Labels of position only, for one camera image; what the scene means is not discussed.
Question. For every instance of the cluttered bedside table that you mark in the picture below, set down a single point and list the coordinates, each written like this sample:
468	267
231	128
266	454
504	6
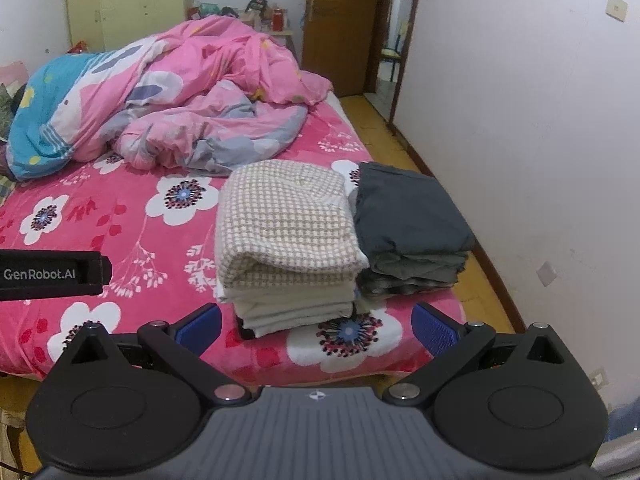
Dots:
258	14

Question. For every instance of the green patterned pillow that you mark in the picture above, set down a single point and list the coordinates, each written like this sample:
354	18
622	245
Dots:
8	108

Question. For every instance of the white wall socket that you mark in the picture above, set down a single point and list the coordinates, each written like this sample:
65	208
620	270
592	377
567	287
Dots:
546	274

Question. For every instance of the white wall switch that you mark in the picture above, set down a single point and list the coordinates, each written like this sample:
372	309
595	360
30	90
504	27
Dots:
616	9

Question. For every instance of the white folded clothes stack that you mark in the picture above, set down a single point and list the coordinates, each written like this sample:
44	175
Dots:
270	309

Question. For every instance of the plaid checked pillow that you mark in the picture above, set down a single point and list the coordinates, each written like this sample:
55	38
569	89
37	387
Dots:
7	186

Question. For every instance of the dark grey folded clothes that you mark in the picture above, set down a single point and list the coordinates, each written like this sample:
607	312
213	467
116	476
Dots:
414	236

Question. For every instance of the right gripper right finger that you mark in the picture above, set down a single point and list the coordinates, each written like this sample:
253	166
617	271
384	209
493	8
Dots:
437	332

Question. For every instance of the pink blue floral duvet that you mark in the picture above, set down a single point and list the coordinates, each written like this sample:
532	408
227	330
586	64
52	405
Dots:
210	95

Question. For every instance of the brown wooden door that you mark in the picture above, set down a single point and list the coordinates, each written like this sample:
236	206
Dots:
361	46

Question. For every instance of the pink floral bed sheet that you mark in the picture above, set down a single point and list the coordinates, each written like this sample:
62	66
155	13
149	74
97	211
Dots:
158	230

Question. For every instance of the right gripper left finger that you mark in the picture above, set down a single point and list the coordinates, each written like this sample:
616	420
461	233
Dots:
195	332

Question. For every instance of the beige white houndstooth knit sweater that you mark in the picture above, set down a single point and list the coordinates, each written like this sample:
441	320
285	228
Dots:
281	223

